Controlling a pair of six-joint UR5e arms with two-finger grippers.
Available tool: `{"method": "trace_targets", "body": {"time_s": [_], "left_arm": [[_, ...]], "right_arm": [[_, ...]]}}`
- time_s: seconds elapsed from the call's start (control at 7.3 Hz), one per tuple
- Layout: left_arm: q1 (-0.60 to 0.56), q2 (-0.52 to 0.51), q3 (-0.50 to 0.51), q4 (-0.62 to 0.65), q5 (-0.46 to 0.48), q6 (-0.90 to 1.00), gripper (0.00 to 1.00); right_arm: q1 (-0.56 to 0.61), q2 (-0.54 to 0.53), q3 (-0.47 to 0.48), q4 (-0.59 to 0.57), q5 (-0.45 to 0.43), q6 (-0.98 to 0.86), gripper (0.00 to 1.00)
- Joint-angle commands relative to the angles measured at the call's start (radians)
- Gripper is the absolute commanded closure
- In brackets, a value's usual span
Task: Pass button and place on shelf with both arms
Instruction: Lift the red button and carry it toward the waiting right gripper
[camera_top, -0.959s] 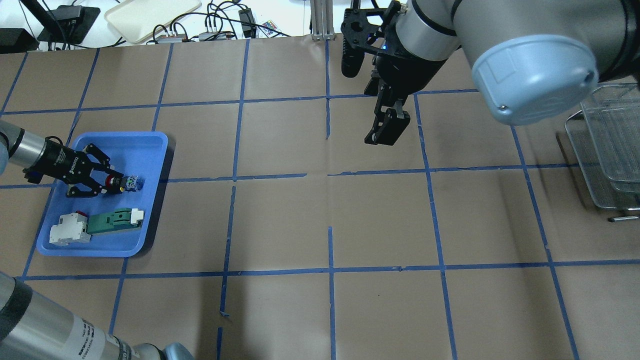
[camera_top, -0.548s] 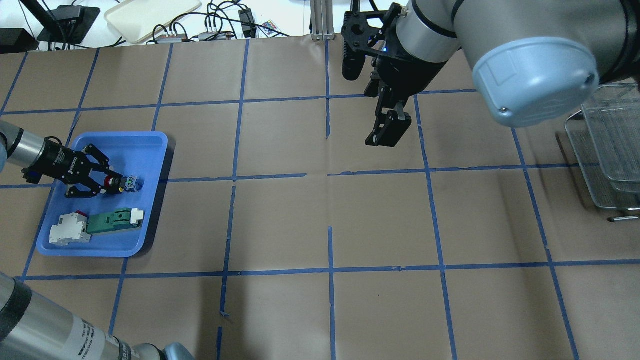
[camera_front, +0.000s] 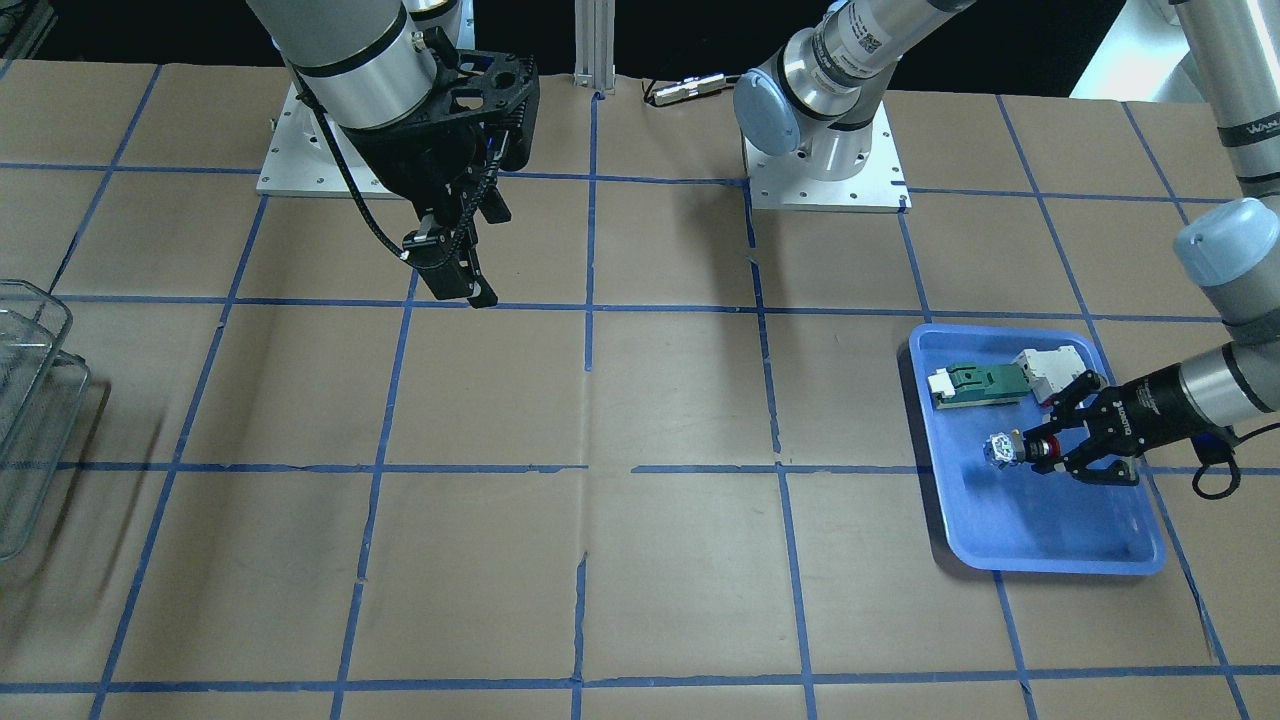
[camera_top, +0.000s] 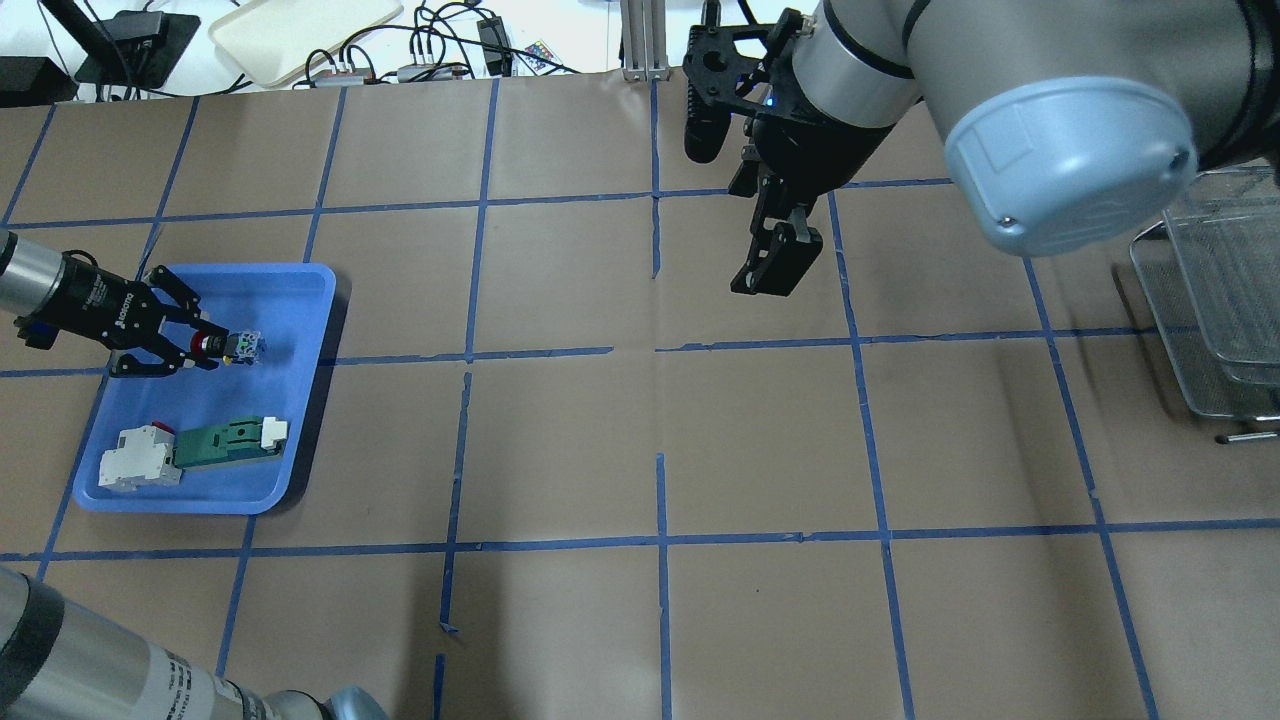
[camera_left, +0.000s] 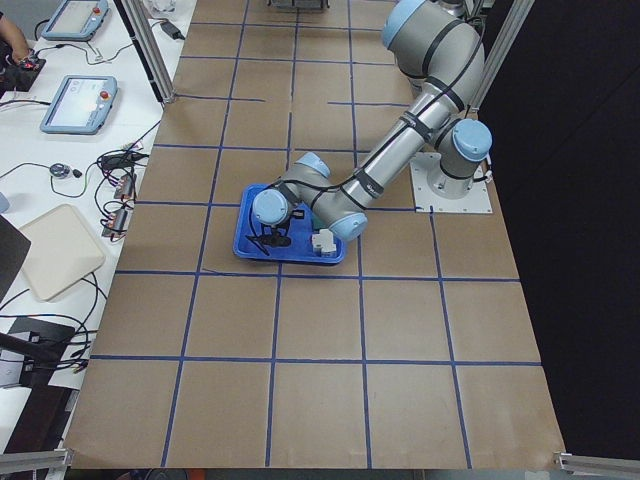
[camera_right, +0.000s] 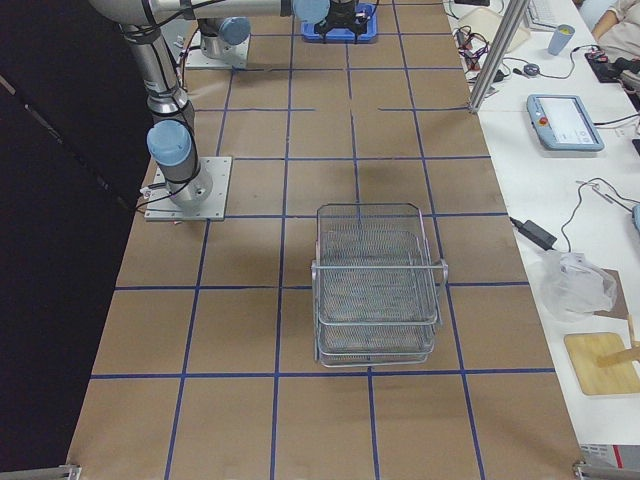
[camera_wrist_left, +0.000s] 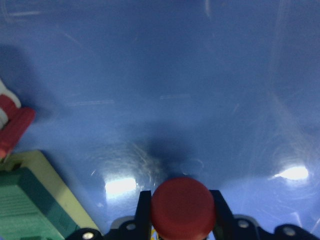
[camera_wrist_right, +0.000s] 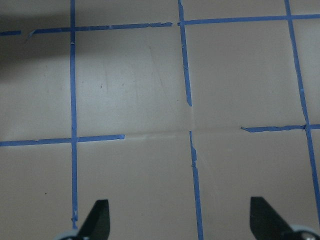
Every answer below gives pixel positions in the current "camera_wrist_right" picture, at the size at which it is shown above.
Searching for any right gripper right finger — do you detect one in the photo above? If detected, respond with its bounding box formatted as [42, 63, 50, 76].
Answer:
[249, 196, 300, 240]

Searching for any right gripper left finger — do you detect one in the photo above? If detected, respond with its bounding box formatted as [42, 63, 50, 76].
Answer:
[76, 199, 111, 240]

